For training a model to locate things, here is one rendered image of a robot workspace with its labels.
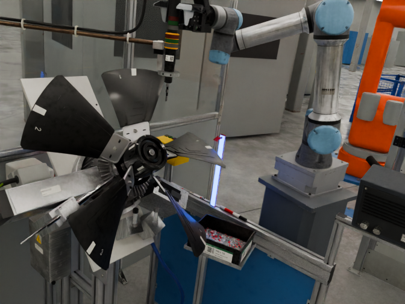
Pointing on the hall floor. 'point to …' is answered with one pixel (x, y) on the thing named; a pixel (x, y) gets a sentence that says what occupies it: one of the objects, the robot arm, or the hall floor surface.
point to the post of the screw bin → (200, 280)
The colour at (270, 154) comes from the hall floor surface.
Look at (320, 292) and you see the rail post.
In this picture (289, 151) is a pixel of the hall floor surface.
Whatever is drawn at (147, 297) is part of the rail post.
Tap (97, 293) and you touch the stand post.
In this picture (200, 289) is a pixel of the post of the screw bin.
